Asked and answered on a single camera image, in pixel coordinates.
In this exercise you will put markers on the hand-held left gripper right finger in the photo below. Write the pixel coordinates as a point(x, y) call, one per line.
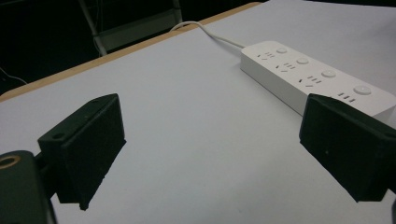
point(345, 143)

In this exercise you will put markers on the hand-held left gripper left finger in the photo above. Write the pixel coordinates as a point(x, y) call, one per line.
point(84, 146)

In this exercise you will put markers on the white power strip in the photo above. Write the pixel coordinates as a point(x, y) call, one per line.
point(299, 77)

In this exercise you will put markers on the grey metal chair frame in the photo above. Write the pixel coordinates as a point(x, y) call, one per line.
point(130, 31)

